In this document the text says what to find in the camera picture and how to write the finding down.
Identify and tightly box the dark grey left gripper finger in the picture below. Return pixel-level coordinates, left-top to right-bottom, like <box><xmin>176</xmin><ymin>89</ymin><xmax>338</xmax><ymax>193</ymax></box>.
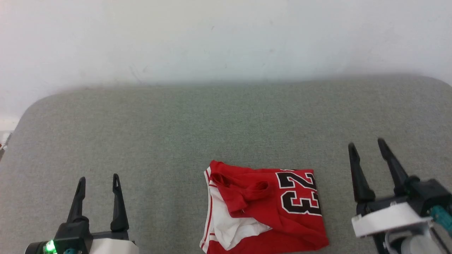
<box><xmin>67</xmin><ymin>176</ymin><xmax>89</xmax><ymax>224</ymax></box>
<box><xmin>110</xmin><ymin>173</ymin><xmax>130</xmax><ymax>232</ymax></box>

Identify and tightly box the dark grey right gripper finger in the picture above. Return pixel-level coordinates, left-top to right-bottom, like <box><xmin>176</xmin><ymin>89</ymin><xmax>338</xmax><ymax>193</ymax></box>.
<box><xmin>377</xmin><ymin>138</ymin><xmax>410</xmax><ymax>196</ymax></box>
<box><xmin>348</xmin><ymin>143</ymin><xmax>376</xmax><ymax>204</ymax></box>

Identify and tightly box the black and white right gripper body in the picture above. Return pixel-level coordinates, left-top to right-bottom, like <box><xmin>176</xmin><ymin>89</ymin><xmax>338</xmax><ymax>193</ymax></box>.
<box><xmin>351</xmin><ymin>176</ymin><xmax>452</xmax><ymax>254</ymax></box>

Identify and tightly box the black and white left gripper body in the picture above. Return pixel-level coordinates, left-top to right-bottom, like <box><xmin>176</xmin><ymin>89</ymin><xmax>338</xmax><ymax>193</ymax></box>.
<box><xmin>25</xmin><ymin>220</ymin><xmax>140</xmax><ymax>254</ymax></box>

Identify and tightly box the red and white jersey shirt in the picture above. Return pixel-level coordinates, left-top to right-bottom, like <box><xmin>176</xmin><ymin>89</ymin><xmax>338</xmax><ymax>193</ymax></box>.
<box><xmin>200</xmin><ymin>160</ymin><xmax>330</xmax><ymax>254</ymax></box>

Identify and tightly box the grey fabric sofa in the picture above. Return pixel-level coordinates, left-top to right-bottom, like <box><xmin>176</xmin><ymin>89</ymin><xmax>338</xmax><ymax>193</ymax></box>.
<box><xmin>0</xmin><ymin>74</ymin><xmax>452</xmax><ymax>254</ymax></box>

